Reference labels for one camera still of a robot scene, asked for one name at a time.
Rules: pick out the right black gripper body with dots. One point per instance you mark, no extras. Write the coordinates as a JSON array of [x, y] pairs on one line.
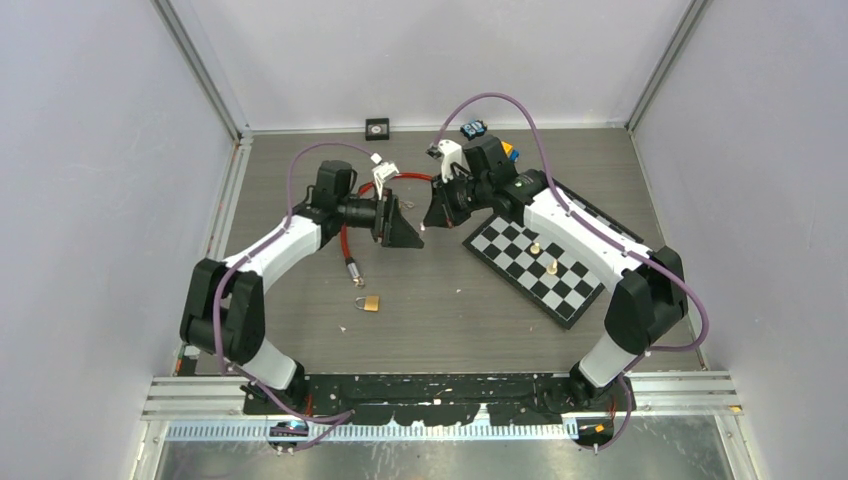
[[462, 197]]

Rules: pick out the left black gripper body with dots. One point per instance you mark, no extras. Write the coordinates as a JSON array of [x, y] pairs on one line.
[[380, 213]]

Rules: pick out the small brass padlock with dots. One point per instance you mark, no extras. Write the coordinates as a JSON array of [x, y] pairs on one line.
[[370, 303]]

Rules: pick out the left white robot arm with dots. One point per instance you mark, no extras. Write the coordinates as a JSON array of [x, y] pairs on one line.
[[224, 313]]

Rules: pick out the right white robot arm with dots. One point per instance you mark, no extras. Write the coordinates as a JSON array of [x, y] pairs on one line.
[[647, 298]]

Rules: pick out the yellow blue toy car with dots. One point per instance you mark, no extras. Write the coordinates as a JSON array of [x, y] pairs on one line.
[[510, 151]]

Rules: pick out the small blue toy car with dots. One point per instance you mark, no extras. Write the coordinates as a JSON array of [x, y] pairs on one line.
[[473, 129]]

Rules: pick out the black square box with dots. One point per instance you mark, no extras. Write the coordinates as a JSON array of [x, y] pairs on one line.
[[377, 129]]

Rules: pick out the black white chessboard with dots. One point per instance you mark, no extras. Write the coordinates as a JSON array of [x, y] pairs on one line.
[[560, 252]]

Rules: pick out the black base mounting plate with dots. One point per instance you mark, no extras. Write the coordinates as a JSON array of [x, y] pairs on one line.
[[437, 400]]

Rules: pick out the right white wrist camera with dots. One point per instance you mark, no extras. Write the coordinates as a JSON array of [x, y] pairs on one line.
[[450, 155]]

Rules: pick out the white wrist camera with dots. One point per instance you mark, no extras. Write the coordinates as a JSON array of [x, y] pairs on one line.
[[382, 172], [450, 155]]

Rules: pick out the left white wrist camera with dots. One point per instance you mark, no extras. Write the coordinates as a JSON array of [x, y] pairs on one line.
[[382, 172]]

